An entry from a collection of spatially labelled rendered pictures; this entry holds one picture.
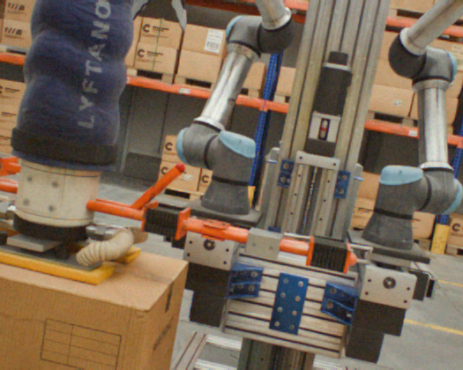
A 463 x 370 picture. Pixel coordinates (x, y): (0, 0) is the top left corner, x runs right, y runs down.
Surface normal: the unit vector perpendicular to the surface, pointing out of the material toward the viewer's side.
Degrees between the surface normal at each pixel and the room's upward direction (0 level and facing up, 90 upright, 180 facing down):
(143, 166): 90
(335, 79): 90
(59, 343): 90
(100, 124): 79
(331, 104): 90
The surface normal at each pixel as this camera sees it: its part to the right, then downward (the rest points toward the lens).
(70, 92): 0.31, -0.13
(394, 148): -0.14, 0.09
